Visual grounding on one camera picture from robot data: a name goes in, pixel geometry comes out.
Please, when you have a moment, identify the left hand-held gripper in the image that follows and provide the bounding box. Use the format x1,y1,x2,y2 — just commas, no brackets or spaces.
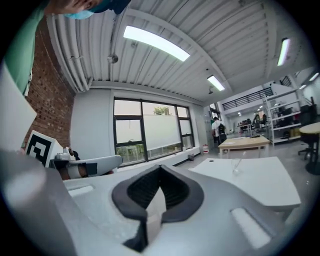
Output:
24,129,124,181

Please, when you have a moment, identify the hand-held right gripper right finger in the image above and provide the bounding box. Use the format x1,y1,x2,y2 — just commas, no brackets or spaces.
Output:
146,164,286,256

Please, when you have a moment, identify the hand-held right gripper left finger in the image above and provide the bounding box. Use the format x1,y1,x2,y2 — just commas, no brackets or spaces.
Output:
62,164,162,256

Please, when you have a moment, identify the clear wine glass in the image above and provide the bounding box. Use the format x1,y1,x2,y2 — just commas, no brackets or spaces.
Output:
231,158,244,176

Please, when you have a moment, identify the person's left hand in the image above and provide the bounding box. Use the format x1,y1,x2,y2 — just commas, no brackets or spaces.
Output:
58,164,116,181

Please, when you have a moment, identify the black framed window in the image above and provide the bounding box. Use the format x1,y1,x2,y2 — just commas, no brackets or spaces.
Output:
112,96,196,166

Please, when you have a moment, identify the white roller blind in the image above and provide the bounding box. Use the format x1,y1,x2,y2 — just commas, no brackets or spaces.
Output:
142,114,183,152

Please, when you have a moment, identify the white rectangular table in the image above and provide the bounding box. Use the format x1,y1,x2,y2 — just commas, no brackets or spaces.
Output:
187,156,302,222

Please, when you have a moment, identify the wooden rectangular table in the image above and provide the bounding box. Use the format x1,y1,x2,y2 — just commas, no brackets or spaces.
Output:
217,134,272,160

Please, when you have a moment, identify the white ceiling pipe run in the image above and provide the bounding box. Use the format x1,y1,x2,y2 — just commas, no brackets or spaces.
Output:
46,13,91,94

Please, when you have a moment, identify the white metal shelf rack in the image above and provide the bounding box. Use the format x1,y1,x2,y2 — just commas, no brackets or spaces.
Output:
261,87,310,148

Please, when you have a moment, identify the black mezzanine railing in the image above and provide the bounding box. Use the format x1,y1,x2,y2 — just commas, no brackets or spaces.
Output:
221,86,273,111

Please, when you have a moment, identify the long ceiling light panel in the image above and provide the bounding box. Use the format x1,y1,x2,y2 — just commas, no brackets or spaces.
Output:
206,74,226,92
122,24,192,63
276,37,291,67

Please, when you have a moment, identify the round wooden table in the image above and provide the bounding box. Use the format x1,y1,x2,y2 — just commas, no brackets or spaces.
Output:
298,122,320,176

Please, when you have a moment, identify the person's green shirt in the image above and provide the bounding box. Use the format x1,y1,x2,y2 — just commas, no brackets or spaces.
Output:
2,3,49,97

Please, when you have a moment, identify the person's blue face mask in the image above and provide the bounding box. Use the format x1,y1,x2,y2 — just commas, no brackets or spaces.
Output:
62,9,95,21

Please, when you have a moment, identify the person's face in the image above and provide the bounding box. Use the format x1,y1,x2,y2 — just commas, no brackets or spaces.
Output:
44,0,102,15

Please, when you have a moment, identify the black head camera mount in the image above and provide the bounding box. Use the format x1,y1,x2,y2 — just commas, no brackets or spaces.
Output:
91,0,133,15

